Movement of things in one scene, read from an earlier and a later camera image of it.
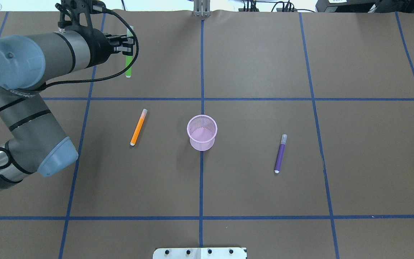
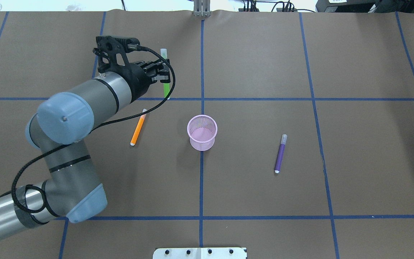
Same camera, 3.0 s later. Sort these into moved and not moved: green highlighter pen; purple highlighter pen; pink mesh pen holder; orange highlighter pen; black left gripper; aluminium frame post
Moved: black left gripper; green highlighter pen
Not moved: purple highlighter pen; pink mesh pen holder; orange highlighter pen; aluminium frame post
